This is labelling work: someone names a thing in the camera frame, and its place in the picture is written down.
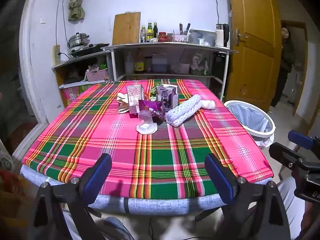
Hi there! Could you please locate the black floor cable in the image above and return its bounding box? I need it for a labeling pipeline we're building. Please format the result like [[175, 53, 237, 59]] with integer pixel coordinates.
[[147, 217, 200, 240]]

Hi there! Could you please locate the steel pot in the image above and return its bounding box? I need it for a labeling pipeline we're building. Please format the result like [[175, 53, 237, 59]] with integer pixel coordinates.
[[67, 32, 90, 48]]

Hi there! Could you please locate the person's left leg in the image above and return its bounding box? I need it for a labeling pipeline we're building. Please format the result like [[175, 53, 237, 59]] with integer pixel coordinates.
[[104, 216, 135, 240]]

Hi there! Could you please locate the green wrapper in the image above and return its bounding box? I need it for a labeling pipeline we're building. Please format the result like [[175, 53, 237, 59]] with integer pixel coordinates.
[[149, 81, 160, 97]]

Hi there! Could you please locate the red bag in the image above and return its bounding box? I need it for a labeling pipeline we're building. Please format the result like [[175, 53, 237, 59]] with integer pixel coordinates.
[[0, 167, 33, 230]]

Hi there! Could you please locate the purple snack packet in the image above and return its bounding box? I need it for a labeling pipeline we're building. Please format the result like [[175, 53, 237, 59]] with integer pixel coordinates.
[[138, 99, 167, 124]]

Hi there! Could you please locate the metal shelf unit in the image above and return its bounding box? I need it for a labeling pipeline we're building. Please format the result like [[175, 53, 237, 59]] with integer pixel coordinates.
[[100, 41, 239, 100]]

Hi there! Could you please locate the white paper bag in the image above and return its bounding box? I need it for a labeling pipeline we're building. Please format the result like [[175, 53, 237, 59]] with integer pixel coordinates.
[[117, 92, 130, 114]]

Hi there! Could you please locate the yellow power strip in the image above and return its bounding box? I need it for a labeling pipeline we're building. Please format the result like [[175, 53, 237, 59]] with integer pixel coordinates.
[[54, 44, 62, 65]]

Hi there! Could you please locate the person's leg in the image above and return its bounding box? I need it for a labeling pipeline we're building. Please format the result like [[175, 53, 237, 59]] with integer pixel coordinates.
[[104, 216, 135, 240], [276, 177, 306, 240]]

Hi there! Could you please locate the wooden door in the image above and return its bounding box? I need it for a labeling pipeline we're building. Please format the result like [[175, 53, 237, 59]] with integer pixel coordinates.
[[226, 0, 283, 112]]

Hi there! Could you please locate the white round trash bin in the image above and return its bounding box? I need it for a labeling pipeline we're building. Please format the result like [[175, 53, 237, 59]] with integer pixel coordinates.
[[223, 100, 276, 148]]

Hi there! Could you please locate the white plastic bag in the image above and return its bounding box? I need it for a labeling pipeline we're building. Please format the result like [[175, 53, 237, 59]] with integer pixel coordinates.
[[190, 52, 209, 75]]

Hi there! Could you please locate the hanging green cloth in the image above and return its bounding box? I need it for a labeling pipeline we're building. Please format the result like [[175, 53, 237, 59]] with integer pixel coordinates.
[[66, 0, 85, 22]]

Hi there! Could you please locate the clear plastic storage container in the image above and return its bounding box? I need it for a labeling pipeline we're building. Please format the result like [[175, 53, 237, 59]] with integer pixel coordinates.
[[189, 29, 217, 46]]

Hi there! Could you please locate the person's right leg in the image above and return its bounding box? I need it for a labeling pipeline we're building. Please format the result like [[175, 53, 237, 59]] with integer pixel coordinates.
[[276, 177, 306, 240]]

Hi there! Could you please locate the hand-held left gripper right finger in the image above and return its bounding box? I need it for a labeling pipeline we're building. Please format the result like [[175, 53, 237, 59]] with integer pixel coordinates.
[[204, 153, 292, 240]]

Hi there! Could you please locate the clear plastic cup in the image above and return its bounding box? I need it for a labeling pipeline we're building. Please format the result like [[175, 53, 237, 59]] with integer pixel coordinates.
[[136, 109, 158, 133]]

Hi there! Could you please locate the wall power cable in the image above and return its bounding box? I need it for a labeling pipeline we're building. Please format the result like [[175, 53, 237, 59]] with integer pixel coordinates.
[[55, 0, 68, 47]]

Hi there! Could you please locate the pale pink foam net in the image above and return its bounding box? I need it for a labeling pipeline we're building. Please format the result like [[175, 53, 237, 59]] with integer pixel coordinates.
[[199, 99, 216, 110]]

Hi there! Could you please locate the white plastic bottle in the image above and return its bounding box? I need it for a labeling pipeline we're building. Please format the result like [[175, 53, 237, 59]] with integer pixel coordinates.
[[124, 52, 134, 74]]

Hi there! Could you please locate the kettle power cable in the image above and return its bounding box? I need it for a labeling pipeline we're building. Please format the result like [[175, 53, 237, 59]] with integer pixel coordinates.
[[212, 0, 220, 24]]

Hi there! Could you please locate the black table leg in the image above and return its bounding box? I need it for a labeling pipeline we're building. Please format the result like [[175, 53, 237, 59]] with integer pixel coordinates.
[[195, 206, 223, 222]]

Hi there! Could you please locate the bamboo cutting board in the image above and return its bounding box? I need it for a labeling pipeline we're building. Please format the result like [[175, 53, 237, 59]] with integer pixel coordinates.
[[112, 12, 141, 45]]

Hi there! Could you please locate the low side shelf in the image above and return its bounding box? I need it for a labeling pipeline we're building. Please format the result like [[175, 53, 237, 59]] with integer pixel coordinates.
[[51, 51, 117, 108]]

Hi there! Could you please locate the purple drink carton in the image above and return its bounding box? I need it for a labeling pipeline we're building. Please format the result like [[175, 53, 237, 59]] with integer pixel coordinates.
[[156, 84, 178, 109]]

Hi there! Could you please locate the cooking oil bottle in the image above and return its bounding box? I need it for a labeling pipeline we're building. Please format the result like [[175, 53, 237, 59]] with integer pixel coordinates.
[[134, 51, 145, 72]]

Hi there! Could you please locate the pink plaid tablecloth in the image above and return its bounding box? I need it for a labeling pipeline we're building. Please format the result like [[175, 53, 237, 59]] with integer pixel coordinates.
[[21, 79, 274, 201]]

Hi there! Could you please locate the blue bin liner bag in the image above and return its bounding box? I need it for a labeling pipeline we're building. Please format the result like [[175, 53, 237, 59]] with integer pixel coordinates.
[[226, 102, 274, 148]]

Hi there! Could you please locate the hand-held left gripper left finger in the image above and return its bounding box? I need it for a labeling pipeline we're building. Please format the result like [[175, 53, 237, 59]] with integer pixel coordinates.
[[34, 153, 113, 240]]

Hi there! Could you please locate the white foam net sleeve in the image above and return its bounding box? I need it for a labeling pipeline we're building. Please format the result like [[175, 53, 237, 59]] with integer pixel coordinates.
[[165, 94, 202, 127]]

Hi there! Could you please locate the white and black kettle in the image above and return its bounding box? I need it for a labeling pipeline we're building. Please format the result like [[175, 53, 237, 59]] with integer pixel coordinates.
[[214, 23, 230, 48]]

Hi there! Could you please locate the black thermos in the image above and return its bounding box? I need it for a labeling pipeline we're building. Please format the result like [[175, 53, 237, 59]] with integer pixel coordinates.
[[214, 52, 227, 77]]

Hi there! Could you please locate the blue plastic jug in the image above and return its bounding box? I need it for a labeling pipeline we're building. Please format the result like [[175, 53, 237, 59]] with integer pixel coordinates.
[[151, 53, 167, 73]]

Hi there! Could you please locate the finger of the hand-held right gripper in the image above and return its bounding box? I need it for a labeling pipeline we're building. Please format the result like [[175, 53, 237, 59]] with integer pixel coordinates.
[[287, 130, 320, 153], [269, 142, 310, 173]]

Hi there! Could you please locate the pink cardboard box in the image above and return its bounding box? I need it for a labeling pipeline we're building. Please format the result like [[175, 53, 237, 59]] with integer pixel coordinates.
[[61, 86, 80, 107]]

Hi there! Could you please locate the pink basket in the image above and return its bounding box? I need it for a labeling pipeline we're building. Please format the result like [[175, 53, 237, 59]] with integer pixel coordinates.
[[85, 67, 109, 82]]

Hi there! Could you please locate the metal door handle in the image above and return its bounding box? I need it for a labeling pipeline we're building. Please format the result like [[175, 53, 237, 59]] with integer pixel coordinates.
[[234, 28, 248, 46]]

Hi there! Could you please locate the person's right forearm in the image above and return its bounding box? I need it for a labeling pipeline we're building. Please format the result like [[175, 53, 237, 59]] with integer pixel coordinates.
[[299, 200, 320, 240]]

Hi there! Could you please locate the pink drink carton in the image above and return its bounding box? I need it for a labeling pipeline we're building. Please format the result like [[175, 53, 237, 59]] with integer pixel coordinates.
[[126, 84, 143, 114]]

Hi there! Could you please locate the black cooktop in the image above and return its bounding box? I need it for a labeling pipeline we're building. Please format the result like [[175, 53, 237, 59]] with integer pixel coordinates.
[[68, 43, 110, 57]]

